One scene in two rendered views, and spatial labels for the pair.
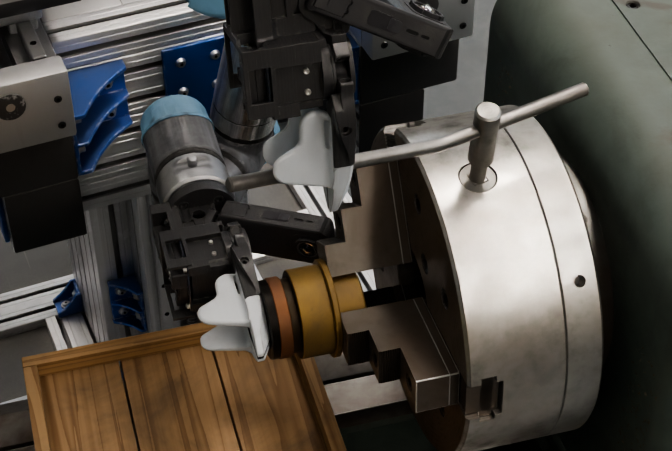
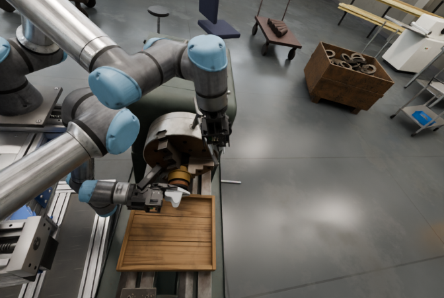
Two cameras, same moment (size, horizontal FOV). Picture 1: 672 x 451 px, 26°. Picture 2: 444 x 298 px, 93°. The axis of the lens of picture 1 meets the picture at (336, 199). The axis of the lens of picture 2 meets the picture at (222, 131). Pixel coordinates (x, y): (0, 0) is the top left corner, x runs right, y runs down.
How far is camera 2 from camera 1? 0.98 m
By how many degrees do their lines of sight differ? 62
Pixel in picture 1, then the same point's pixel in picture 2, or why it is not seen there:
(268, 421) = (165, 207)
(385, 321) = (193, 165)
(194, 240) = (151, 196)
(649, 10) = not seen: hidden behind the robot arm
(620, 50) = (169, 90)
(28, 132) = (43, 242)
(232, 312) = (178, 195)
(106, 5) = not seen: outside the picture
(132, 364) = (131, 236)
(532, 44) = (150, 102)
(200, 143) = (111, 184)
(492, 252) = not seen: hidden behind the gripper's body
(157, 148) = (103, 196)
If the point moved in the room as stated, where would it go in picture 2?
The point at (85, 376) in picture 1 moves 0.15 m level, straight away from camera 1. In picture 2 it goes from (129, 251) to (85, 250)
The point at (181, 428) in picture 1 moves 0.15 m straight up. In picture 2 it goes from (158, 228) to (159, 215)
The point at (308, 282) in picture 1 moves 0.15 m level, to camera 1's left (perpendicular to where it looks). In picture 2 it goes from (181, 174) to (164, 212)
